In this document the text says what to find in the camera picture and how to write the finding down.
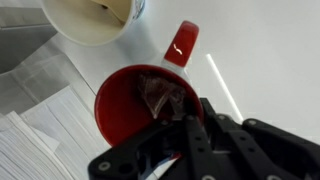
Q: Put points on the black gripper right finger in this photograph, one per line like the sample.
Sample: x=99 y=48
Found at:
x=255 y=150

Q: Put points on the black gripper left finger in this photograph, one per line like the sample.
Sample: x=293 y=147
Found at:
x=137 y=157

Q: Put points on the white mug red interior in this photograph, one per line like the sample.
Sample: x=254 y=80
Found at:
x=120 y=110

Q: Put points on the used tea bag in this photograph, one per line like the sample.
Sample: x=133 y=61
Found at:
x=157 y=91

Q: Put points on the white stir stick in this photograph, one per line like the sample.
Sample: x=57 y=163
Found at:
x=224 y=87

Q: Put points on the stack of white paper towels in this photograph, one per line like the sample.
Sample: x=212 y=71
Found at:
x=47 y=125

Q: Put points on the patterned paper cup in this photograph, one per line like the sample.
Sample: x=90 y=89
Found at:
x=92 y=22

